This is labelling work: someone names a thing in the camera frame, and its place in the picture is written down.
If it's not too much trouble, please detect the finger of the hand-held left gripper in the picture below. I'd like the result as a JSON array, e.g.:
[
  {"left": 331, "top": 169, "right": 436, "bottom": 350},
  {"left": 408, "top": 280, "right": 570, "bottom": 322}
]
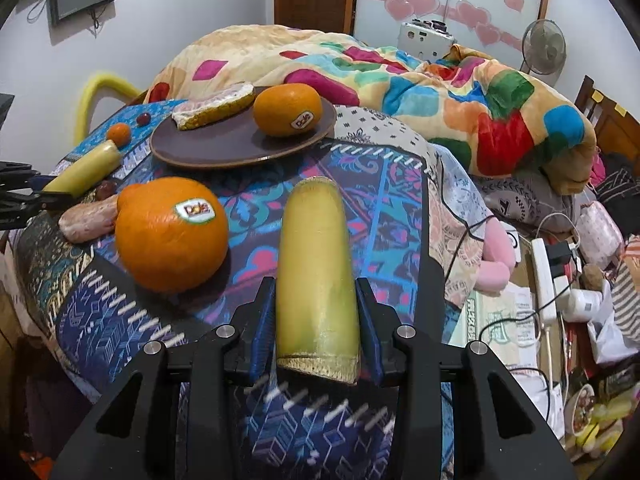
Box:
[
  {"left": 0, "top": 191, "right": 68, "bottom": 232},
  {"left": 0, "top": 160, "right": 43, "bottom": 191}
]

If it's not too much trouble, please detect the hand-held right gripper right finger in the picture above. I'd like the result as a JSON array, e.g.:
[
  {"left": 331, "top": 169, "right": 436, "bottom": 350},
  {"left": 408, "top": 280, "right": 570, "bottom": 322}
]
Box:
[{"left": 355, "top": 276, "right": 577, "bottom": 480}]

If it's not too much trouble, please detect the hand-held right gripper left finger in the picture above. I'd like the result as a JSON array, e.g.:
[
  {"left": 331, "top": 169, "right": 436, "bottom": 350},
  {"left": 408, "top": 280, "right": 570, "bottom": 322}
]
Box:
[{"left": 50, "top": 277, "right": 276, "bottom": 480}]

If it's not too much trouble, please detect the yellow banana piece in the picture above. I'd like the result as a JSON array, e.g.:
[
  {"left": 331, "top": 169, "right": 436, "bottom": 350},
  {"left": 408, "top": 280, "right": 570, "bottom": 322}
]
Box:
[
  {"left": 42, "top": 140, "right": 122, "bottom": 195},
  {"left": 276, "top": 176, "right": 362, "bottom": 386}
]

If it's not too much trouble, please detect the yellow foam tube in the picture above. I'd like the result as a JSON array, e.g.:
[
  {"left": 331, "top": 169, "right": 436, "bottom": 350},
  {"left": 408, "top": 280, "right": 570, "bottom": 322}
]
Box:
[{"left": 74, "top": 73, "right": 144, "bottom": 147}]

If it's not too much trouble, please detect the banknote print paper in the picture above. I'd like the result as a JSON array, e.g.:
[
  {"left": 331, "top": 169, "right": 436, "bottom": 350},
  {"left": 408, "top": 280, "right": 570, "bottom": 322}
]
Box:
[{"left": 449, "top": 290, "right": 542, "bottom": 367}]

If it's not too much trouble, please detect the large orange with sticker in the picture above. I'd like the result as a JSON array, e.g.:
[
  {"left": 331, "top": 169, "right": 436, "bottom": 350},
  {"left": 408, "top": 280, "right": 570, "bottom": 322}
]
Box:
[{"left": 114, "top": 177, "right": 230, "bottom": 294}]

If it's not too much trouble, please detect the pink plush toy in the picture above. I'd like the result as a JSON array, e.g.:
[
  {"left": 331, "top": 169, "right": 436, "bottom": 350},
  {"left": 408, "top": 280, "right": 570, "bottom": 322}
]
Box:
[{"left": 472, "top": 219, "right": 517, "bottom": 294}]

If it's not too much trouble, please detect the white power strip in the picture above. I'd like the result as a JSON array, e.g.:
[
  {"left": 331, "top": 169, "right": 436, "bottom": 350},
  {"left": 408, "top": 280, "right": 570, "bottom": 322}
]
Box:
[{"left": 530, "top": 237, "right": 559, "bottom": 325}]

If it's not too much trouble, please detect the brown round plate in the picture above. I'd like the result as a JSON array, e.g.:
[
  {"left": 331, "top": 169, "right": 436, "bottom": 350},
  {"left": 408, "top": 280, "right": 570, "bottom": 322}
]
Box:
[{"left": 149, "top": 87, "right": 338, "bottom": 170}]

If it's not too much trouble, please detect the pink white fruit slice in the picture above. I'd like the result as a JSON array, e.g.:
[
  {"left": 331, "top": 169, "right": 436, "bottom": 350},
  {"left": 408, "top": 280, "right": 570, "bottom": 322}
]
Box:
[{"left": 171, "top": 82, "right": 256, "bottom": 132}]

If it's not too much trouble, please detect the grey patterned pillow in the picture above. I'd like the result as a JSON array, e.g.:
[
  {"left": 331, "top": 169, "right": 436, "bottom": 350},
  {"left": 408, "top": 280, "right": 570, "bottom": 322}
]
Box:
[{"left": 472, "top": 167, "right": 578, "bottom": 233}]

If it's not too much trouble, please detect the white power adapter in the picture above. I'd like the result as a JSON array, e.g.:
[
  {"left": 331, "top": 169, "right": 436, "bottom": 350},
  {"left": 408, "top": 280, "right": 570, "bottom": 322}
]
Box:
[{"left": 561, "top": 287, "right": 604, "bottom": 324}]

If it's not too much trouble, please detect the bowl of snacks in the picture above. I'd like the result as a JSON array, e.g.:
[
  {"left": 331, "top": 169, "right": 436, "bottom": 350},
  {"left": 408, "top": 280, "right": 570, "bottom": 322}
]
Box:
[{"left": 564, "top": 382, "right": 597, "bottom": 437}]

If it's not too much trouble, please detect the small orange with sticker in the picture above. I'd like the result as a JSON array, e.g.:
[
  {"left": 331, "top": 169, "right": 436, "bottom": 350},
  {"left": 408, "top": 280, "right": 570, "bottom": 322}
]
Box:
[{"left": 252, "top": 83, "right": 323, "bottom": 138}]

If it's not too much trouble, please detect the colourful patchwork blanket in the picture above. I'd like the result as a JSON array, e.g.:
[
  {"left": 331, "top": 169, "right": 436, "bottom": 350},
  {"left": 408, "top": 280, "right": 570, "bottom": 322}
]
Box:
[{"left": 144, "top": 25, "right": 599, "bottom": 196}]

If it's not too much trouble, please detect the pink patterned bag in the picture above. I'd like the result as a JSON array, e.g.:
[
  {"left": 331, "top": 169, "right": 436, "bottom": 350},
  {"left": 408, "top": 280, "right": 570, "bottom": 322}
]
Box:
[{"left": 575, "top": 200, "right": 624, "bottom": 272}]

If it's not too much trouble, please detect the white box with knobs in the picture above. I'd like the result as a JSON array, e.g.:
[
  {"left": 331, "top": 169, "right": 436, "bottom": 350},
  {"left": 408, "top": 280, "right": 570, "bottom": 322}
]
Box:
[{"left": 397, "top": 18, "right": 457, "bottom": 59}]

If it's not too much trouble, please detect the wooden chair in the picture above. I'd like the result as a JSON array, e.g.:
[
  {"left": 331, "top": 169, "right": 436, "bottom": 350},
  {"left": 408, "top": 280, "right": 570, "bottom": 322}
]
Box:
[{"left": 574, "top": 75, "right": 640, "bottom": 163}]

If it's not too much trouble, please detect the standing electric fan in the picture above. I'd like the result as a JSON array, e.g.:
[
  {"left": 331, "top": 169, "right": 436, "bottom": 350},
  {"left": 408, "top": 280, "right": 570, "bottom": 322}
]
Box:
[{"left": 519, "top": 19, "right": 568, "bottom": 75}]

